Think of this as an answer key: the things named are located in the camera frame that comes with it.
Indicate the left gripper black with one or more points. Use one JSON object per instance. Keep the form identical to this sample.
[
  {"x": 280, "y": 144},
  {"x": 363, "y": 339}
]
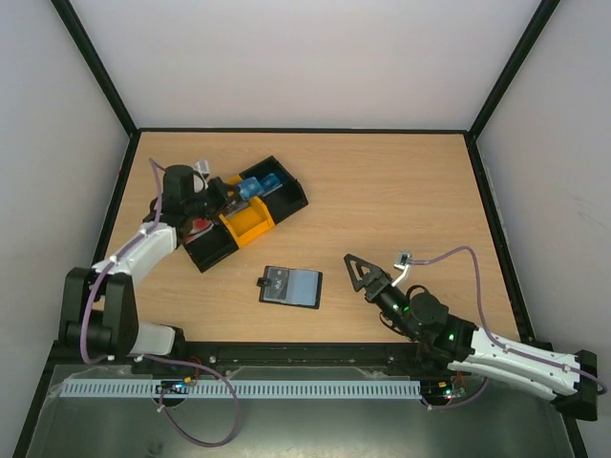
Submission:
[{"x": 224, "y": 198}]

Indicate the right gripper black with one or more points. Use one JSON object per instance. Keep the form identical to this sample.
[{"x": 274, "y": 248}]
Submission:
[{"x": 375, "y": 281}]

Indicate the blue credit card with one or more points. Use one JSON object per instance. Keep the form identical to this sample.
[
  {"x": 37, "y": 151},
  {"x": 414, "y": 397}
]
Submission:
[{"x": 249, "y": 188}]

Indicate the black leather card holder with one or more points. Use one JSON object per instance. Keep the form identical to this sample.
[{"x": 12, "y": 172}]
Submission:
[{"x": 304, "y": 290}]

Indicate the black card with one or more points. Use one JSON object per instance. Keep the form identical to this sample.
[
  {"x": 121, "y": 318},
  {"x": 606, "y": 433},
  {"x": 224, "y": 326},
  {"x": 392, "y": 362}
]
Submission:
[
  {"x": 235, "y": 208},
  {"x": 275, "y": 284}
]

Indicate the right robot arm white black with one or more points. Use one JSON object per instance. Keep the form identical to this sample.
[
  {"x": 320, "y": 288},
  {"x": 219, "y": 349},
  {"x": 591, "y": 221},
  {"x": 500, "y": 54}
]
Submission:
[{"x": 568, "y": 381}]

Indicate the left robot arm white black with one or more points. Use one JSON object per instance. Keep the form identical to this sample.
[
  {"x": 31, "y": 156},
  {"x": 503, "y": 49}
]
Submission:
[{"x": 99, "y": 309}]

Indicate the black card in bin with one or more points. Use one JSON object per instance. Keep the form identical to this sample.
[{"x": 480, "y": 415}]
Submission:
[{"x": 235, "y": 208}]

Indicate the blue card in bin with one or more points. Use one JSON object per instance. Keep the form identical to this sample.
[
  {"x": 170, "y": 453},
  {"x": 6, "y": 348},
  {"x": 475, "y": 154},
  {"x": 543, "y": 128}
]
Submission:
[{"x": 270, "y": 183}]

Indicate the red white card in bin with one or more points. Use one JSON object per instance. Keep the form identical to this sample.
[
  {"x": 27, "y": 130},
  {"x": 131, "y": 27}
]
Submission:
[{"x": 199, "y": 228}]

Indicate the yellow bin middle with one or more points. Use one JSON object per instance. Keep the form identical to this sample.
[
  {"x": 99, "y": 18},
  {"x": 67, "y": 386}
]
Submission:
[{"x": 251, "y": 222}]

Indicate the black bin left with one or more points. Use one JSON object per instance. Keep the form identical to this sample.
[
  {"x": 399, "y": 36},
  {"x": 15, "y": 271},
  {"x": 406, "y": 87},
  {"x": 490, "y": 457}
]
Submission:
[{"x": 213, "y": 247}]

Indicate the black bin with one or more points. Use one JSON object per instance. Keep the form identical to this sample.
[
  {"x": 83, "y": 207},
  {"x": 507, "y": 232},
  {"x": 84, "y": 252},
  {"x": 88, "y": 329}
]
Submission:
[
  {"x": 287, "y": 200},
  {"x": 213, "y": 247}
]

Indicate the black bin right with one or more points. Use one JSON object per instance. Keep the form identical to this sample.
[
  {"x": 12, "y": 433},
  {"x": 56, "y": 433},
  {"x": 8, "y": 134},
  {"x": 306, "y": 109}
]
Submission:
[{"x": 287, "y": 200}]

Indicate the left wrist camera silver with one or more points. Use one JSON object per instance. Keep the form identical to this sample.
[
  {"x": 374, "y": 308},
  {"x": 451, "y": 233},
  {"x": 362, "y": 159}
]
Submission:
[{"x": 202, "y": 167}]

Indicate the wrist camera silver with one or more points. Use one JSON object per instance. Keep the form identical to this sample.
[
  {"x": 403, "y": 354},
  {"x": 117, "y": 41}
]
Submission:
[
  {"x": 403, "y": 264},
  {"x": 202, "y": 167}
]

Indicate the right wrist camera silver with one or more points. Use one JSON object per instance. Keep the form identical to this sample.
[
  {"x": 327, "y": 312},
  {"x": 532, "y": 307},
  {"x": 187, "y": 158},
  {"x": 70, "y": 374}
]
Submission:
[{"x": 403, "y": 264}]

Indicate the black cage frame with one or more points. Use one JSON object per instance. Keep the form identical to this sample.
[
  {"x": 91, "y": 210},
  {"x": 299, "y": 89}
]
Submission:
[{"x": 545, "y": 9}]

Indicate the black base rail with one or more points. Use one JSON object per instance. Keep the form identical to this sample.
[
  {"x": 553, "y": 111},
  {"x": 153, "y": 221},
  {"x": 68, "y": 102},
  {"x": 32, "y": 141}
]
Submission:
[{"x": 394, "y": 359}]

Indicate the grey slotted cable duct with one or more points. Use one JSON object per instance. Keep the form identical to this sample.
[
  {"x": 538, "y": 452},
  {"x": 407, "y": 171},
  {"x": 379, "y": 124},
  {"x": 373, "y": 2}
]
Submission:
[{"x": 243, "y": 389}]

